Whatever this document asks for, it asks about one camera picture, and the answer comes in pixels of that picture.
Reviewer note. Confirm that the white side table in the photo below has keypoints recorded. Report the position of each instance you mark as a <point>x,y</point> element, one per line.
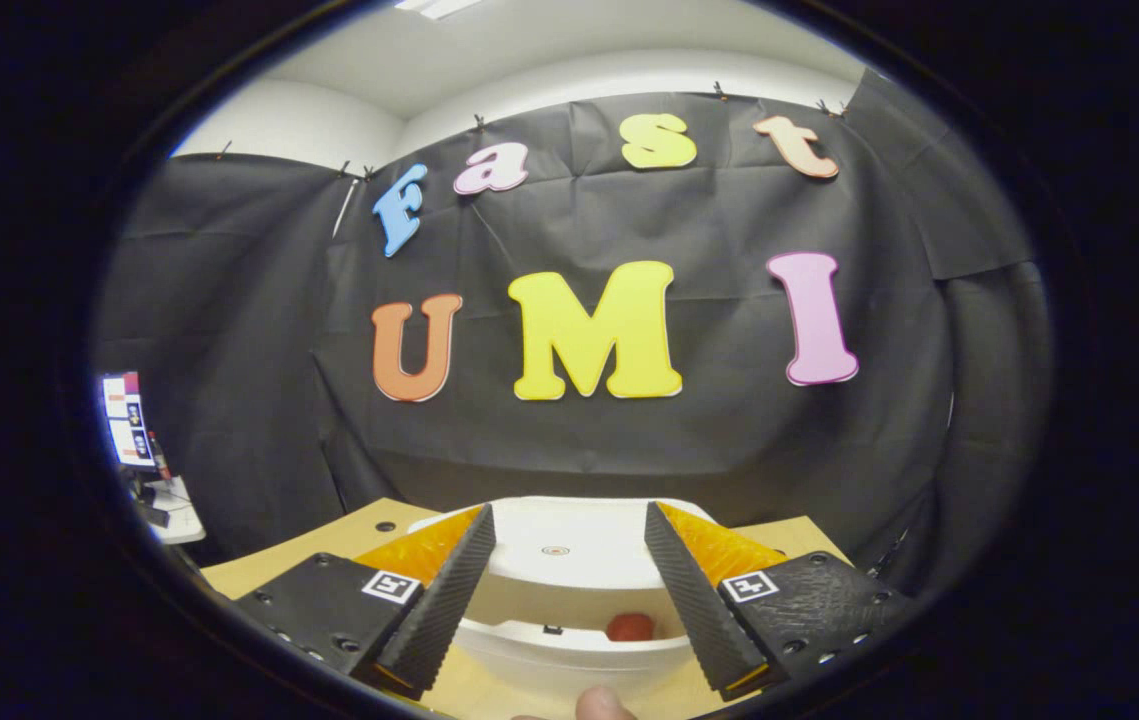
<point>177,515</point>

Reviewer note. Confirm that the wooden desktop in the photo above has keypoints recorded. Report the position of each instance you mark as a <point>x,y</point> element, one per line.
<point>324,535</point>

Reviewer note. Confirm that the black backdrop cloth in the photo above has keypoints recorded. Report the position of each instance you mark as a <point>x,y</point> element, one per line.
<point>829,450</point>

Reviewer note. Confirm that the white desktop garbage bin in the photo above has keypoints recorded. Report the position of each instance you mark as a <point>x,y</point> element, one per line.
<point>569,580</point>

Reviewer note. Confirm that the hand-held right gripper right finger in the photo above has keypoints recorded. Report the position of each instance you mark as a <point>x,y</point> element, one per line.
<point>694,610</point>

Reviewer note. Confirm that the computer monitor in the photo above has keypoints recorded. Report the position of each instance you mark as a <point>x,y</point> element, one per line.
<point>127,420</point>

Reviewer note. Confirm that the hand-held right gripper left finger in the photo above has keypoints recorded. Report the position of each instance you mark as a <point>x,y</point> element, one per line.
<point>444,590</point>

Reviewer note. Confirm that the ceiling light panel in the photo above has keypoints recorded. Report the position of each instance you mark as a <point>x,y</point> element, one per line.
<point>439,6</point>

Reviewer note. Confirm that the red pop can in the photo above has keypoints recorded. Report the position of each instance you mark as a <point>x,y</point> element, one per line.
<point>629,627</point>

